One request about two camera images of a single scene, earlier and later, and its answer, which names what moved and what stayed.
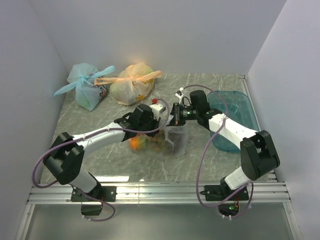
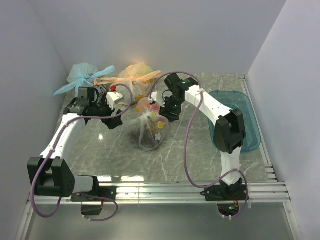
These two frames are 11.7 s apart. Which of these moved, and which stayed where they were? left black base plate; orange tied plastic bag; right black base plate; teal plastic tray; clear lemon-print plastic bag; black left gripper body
Moved: clear lemon-print plastic bag; black left gripper body
Stayed: left black base plate; teal plastic tray; right black base plate; orange tied plastic bag
